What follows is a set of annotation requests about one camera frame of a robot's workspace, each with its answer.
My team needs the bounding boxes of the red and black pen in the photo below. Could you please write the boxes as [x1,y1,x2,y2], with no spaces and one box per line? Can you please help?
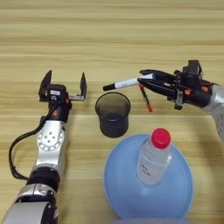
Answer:
[138,82,154,113]

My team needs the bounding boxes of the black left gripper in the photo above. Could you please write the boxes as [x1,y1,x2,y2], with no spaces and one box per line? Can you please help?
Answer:
[38,69,88,124]

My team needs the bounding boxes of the blue plastic plate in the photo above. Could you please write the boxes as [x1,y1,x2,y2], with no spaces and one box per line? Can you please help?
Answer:
[103,133,194,221]

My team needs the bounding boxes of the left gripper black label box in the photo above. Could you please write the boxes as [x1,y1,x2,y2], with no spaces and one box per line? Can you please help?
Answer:
[47,83,68,102]

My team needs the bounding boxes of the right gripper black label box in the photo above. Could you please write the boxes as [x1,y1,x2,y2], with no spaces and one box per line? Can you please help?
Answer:
[181,59,203,81]

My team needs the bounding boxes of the black mesh pen cup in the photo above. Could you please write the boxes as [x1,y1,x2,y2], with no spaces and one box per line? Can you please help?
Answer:
[94,91,131,139]

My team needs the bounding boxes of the white marker with black cap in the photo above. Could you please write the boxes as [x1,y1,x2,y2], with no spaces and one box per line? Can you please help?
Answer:
[102,73,156,92]

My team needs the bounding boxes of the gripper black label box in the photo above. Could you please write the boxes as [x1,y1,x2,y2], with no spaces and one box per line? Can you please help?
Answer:
[181,59,203,81]
[47,83,68,102]

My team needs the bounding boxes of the grey robot torso edge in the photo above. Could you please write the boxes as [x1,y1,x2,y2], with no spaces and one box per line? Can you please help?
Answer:
[108,218,187,224]

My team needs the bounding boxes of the clear bottle with red cap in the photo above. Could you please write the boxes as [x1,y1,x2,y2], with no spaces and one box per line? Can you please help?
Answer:
[136,127,173,186]

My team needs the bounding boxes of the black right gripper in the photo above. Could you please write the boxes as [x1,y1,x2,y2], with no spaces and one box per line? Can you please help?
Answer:
[137,69,218,110]

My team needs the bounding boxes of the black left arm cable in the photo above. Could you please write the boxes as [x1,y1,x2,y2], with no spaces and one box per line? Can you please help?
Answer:
[8,116,51,181]

